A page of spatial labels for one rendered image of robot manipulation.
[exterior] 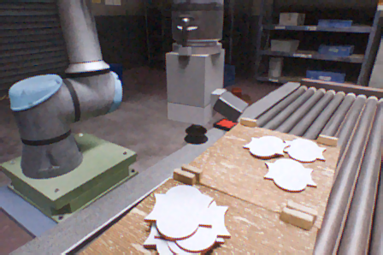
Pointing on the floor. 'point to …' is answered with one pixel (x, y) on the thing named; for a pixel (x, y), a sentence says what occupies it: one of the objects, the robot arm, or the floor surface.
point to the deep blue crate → (229, 75)
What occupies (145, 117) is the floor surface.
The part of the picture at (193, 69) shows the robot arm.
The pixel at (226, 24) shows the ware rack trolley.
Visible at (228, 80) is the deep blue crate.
